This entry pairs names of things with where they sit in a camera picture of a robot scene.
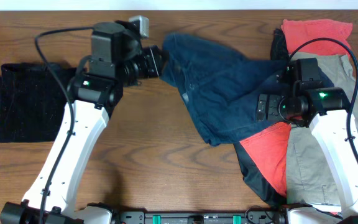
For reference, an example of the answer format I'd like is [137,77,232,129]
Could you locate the navy blue denim shorts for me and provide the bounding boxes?
[160,32,335,147]

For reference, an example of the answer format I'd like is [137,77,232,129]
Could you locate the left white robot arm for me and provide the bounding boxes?
[0,16,167,224]

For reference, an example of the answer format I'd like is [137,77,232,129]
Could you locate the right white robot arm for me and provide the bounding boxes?
[257,58,358,223]

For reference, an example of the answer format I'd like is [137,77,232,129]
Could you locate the red and black garment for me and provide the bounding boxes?
[234,19,353,207]

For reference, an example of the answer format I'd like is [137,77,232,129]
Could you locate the khaki beige shorts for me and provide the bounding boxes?
[286,52,358,206]

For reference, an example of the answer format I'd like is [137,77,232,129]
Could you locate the folded black sparkly garment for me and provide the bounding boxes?
[0,63,66,143]

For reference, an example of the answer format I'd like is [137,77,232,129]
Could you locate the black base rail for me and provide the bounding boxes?
[79,202,288,224]

